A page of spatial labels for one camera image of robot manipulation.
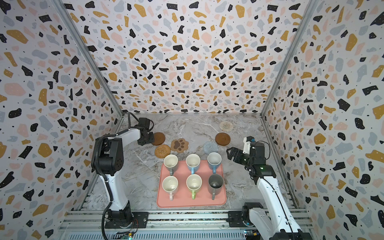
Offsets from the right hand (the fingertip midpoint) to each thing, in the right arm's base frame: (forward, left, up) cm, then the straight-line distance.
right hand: (232, 149), depth 80 cm
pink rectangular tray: (-16, +26, -17) cm, 35 cm away
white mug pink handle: (-15, +33, -13) cm, 39 cm away
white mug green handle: (-13, +20, -15) cm, 29 cm away
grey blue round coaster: (+13, +11, -18) cm, 25 cm away
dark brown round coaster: (+19, +47, -17) cm, 53 cm away
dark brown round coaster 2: (+20, +2, -18) cm, 27 cm away
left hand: (+17, +53, -14) cm, 57 cm away
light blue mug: (+1, +9, -14) cm, 16 cm away
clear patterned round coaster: (+31, -2, -18) cm, 36 cm away
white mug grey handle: (-1, +35, -12) cm, 37 cm away
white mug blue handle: (-1, +22, -14) cm, 26 cm away
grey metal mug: (-13, +8, -14) cm, 21 cm away
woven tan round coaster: (+9, +43, -17) cm, 47 cm away
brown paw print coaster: (+14, +32, -18) cm, 39 cm away
